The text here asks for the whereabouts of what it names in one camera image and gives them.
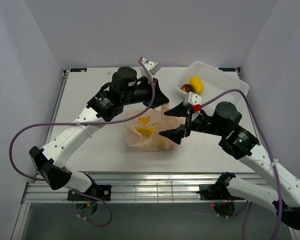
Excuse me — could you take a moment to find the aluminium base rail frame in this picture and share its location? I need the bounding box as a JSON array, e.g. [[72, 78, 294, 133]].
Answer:
[[11, 66, 300, 240]]

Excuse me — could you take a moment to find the yellow banana bunch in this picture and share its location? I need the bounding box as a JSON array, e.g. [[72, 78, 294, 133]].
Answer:
[[135, 127, 155, 137]]

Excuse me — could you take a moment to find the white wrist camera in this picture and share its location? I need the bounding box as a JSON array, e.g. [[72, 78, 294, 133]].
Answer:
[[140, 57, 161, 76], [183, 91, 202, 113]]

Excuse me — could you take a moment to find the banana print plastic bag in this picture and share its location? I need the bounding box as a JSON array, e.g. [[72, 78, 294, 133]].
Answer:
[[122, 103, 183, 152]]

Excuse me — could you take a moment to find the dark red apple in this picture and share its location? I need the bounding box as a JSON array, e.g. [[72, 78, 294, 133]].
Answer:
[[181, 84, 196, 93]]

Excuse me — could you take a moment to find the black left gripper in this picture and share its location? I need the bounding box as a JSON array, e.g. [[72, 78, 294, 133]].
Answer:
[[122, 77, 170, 109]]

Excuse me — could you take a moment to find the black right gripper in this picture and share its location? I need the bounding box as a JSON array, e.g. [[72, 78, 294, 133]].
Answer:
[[158, 99, 227, 145]]

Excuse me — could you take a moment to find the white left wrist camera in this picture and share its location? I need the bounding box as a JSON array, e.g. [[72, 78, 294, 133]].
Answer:
[[140, 57, 161, 76]]

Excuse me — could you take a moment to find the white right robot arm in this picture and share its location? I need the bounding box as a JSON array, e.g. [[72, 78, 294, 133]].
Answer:
[[159, 101, 300, 230]]

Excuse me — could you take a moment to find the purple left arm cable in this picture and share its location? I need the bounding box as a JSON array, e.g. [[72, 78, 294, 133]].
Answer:
[[9, 57, 156, 228]]

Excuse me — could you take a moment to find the yellow lemon fruit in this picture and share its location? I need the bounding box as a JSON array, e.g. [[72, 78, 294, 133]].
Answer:
[[190, 76, 204, 95]]

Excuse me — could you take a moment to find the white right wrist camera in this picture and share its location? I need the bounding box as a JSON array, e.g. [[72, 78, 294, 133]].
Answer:
[[183, 91, 202, 113]]

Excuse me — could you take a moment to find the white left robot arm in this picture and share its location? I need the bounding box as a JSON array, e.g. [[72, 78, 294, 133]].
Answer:
[[29, 67, 169, 200]]

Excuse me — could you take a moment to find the white plastic basket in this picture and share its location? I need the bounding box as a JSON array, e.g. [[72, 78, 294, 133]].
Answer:
[[175, 61, 250, 104]]

